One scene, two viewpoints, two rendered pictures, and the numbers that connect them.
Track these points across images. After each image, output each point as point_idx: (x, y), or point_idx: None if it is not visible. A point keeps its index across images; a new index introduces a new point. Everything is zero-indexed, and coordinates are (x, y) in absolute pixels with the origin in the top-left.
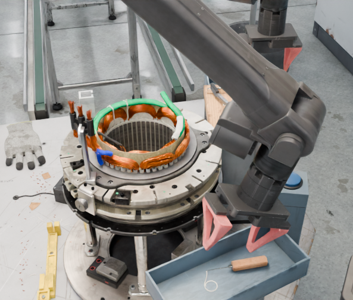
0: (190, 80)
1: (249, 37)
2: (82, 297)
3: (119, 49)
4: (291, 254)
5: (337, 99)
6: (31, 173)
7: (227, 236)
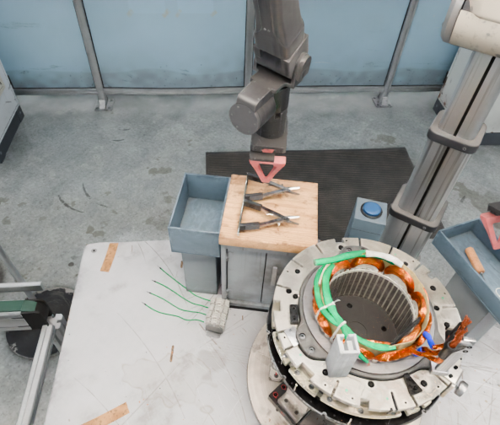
0: (29, 283)
1: (284, 147)
2: None
3: None
4: (460, 231)
5: None
6: None
7: (468, 264)
